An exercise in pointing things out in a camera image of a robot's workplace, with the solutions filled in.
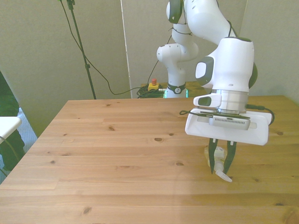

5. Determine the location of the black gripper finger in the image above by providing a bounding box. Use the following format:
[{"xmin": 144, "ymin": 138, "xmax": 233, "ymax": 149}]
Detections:
[
  {"xmin": 223, "ymin": 140, "xmax": 237, "ymax": 175},
  {"xmin": 208, "ymin": 138, "xmax": 219, "ymax": 175}
]

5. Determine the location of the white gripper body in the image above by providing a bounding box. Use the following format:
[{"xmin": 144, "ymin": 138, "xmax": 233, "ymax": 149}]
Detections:
[{"xmin": 185, "ymin": 107, "xmax": 275, "ymax": 146}]

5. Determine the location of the clear hand sanitizer pump bottle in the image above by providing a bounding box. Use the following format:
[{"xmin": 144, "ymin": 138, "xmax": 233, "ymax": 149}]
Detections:
[{"xmin": 203, "ymin": 146, "xmax": 233, "ymax": 183}]

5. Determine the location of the black tripod pole stand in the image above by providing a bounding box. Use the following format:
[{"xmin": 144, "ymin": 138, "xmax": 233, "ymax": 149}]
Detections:
[{"xmin": 66, "ymin": 0, "xmax": 98, "ymax": 100}]

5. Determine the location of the yellow emergency stop button box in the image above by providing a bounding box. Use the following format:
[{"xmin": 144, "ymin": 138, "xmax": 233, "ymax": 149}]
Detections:
[{"xmin": 147, "ymin": 78, "xmax": 161, "ymax": 91}]

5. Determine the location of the white side table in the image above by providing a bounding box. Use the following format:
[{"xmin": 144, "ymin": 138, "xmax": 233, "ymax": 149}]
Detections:
[{"xmin": 0, "ymin": 116, "xmax": 23, "ymax": 140}]

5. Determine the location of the dark green cloth object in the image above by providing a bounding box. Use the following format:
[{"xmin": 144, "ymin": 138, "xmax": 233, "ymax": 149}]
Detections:
[{"xmin": 0, "ymin": 70, "xmax": 26, "ymax": 172}]

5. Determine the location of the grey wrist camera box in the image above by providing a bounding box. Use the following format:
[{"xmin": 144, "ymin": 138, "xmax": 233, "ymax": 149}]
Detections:
[{"xmin": 208, "ymin": 116, "xmax": 251, "ymax": 131}]

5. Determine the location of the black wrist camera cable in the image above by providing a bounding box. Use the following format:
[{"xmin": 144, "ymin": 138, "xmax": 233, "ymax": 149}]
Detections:
[{"xmin": 167, "ymin": 7, "xmax": 276, "ymax": 126}]

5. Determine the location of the coiled dark cable bundle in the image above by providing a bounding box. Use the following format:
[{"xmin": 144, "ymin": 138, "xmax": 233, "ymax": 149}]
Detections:
[{"xmin": 136, "ymin": 86, "xmax": 165, "ymax": 99}]

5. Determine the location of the thin black emergency stop cable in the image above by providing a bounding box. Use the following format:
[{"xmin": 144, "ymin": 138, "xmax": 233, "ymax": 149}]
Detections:
[{"xmin": 149, "ymin": 35, "xmax": 172, "ymax": 84}]

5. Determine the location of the black cable on tripod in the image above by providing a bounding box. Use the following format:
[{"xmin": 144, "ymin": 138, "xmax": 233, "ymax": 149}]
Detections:
[{"xmin": 57, "ymin": 0, "xmax": 142, "ymax": 96}]

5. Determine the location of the white wall trim strip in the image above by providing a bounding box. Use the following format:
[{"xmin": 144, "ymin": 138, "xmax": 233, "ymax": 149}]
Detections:
[{"xmin": 120, "ymin": 0, "xmax": 133, "ymax": 98}]

